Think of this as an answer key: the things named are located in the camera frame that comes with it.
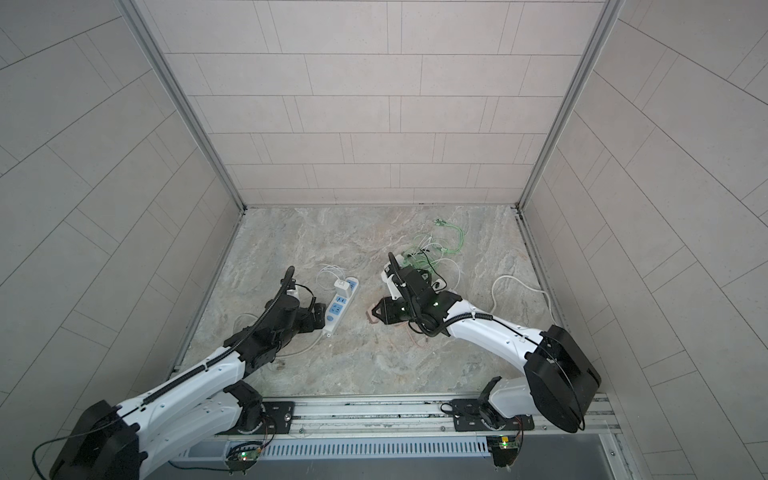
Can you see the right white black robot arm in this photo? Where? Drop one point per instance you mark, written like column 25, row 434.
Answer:
column 558, row 381

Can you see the aluminium mounting rail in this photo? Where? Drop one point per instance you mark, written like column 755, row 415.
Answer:
column 359, row 416

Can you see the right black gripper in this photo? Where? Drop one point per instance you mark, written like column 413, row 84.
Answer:
column 386, row 316

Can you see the white multicolour socket power strip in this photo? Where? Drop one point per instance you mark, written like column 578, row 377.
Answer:
column 439, row 283

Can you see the green circuit board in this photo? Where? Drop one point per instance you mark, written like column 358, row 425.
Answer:
column 244, row 456
column 504, row 450

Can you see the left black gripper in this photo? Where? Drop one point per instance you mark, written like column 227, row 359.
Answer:
column 307, row 314

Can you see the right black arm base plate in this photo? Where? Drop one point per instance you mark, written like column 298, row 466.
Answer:
column 471, row 415

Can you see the green charger adapter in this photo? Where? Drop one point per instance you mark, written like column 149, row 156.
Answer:
column 414, row 260

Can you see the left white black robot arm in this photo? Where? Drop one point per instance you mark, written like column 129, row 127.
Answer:
column 133, row 438

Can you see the pink charger adapter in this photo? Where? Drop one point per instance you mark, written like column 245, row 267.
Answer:
column 372, row 319

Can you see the left green circuit board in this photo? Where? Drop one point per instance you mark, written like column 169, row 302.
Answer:
column 244, row 456

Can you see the right green circuit board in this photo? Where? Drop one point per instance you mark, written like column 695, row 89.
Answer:
column 504, row 450

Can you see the white blue socket power strip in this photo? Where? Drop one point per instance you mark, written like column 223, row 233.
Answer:
column 337, row 308

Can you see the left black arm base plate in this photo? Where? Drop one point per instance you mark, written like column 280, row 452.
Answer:
column 271, row 417

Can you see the white charger adapter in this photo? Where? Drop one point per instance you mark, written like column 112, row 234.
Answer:
column 343, row 288

